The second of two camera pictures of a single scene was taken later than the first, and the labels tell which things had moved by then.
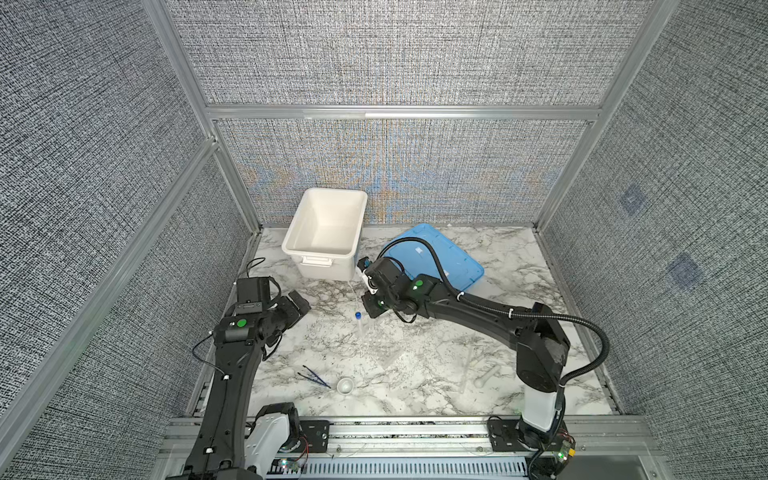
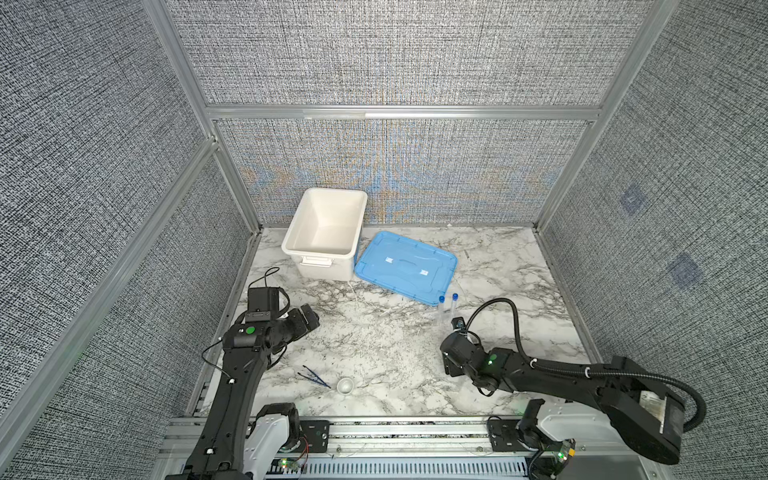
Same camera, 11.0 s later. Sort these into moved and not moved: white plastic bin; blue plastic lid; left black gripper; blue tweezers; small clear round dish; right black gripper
Moved: blue plastic lid; right black gripper; left black gripper
Not moved: white plastic bin; blue tweezers; small clear round dish
